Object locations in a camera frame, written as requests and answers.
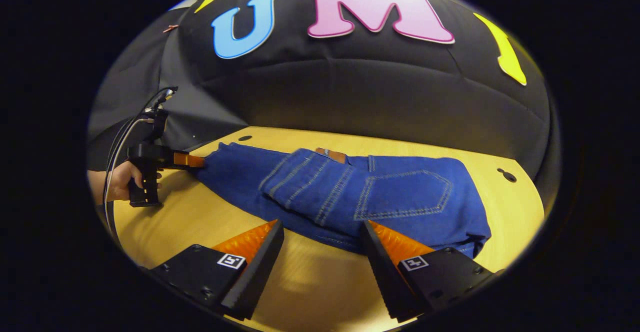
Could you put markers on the black backdrop cloth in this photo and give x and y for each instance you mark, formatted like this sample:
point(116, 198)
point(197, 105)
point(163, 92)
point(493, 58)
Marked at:
point(375, 87)

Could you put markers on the orange cloth clip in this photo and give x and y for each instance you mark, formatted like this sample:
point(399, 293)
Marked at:
point(170, 28)

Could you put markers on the blue denim jeans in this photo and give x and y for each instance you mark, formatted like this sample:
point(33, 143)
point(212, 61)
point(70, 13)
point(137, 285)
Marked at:
point(400, 192)

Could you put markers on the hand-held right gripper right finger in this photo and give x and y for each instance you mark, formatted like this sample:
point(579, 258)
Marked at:
point(382, 277)

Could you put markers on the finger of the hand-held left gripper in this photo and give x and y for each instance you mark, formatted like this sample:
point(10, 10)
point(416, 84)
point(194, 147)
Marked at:
point(189, 160)

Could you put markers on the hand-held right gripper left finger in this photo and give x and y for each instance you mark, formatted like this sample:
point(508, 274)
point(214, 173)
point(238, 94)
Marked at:
point(260, 272)

